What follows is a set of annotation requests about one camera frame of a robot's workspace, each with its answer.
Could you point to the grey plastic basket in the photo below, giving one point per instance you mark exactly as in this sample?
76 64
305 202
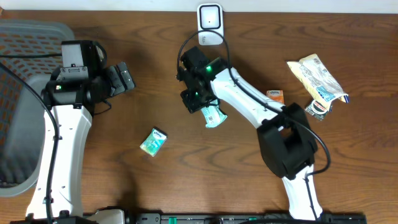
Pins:
30 50

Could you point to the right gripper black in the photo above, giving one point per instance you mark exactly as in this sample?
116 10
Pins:
191 104

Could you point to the teal wet-wipe packet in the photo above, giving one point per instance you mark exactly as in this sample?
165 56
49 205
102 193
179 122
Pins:
213 115

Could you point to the large yellow snack bag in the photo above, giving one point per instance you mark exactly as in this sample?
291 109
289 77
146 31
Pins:
318 81

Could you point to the orange tissue packet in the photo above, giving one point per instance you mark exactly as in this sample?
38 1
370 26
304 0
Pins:
276 95

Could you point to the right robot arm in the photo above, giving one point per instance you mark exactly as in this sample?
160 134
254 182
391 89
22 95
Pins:
286 142

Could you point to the black mounting rail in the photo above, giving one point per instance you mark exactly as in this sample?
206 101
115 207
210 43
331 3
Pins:
233 218

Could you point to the white barcode scanner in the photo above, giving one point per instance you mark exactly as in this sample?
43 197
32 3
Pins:
210 23

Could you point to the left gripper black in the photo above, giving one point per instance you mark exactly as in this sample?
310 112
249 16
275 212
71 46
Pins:
115 81

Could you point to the green Kleenex tissue packet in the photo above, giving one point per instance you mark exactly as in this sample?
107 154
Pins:
154 142

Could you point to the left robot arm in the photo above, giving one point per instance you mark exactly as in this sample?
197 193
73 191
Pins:
69 99

